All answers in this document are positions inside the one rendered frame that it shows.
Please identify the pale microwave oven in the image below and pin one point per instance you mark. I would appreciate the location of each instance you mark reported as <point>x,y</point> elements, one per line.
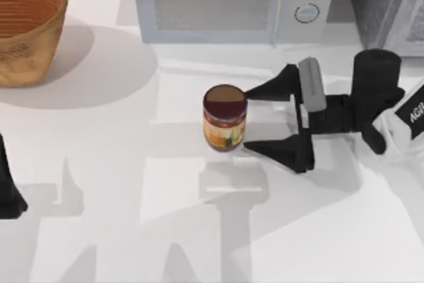
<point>291,36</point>

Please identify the brown and yellow can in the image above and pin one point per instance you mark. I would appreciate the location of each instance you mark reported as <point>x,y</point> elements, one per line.
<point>225,124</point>

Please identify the round microwave knob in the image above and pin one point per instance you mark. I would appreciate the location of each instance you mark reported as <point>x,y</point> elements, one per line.
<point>307,13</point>

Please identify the grey cabinet with dark inside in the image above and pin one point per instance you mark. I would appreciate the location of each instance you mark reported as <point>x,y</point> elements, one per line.
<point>371,4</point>

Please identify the woven wooden basket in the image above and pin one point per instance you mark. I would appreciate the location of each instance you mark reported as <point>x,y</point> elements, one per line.
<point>30,41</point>

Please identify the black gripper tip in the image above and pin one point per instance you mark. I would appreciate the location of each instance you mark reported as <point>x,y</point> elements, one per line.
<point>8,190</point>

